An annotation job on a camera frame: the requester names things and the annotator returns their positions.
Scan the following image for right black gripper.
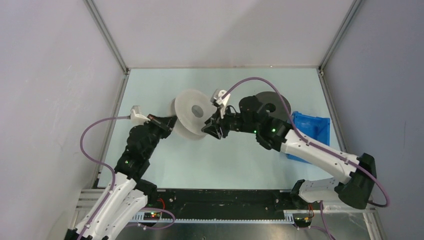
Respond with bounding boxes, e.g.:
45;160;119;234
201;103;258;140

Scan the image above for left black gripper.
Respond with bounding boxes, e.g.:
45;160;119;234
142;113;177;159

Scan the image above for white cable spool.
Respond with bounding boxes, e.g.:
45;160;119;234
168;89;216;141

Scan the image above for black cable spool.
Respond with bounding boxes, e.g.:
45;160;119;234
255;91;292;122

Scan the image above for blue plastic bin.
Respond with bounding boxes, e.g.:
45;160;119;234
291;111;331;146

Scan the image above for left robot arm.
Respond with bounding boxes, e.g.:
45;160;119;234
64;114;178;240

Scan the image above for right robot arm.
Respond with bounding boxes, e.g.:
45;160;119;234
201;96;377;210

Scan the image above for left controller board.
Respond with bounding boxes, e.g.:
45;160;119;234
143;212;162;221

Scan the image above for controller board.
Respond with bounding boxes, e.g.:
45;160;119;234
293;216;313;229
143;212;162;221

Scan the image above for right controller board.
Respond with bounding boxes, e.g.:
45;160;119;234
293;216;313;229

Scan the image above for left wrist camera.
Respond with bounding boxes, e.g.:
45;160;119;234
129;105;150;126

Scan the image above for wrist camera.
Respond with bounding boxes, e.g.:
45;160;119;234
129;105;150;126
210;89;231;119

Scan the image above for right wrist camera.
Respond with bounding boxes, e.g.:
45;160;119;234
210;89;231;119

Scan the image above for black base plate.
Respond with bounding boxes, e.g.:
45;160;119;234
147;188;320;222

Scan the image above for white slotted cable duct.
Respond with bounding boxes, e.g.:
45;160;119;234
132;211;296;225

